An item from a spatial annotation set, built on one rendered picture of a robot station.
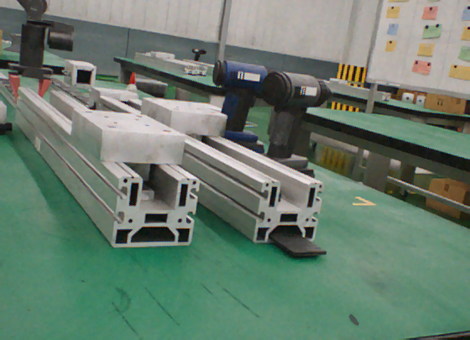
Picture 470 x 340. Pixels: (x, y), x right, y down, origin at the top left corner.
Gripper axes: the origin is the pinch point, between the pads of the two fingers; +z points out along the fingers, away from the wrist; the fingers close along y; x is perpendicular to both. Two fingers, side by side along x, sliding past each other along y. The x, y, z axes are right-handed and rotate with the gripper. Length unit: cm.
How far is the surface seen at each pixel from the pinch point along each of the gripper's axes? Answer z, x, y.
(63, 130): -5, -66, -5
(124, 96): -5.7, -16.2, 20.2
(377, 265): 3, -105, 28
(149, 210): -1, -96, -1
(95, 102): -3.0, -12.0, 14.2
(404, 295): 3, -114, 24
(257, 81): -16, -47, 39
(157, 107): -9, -57, 13
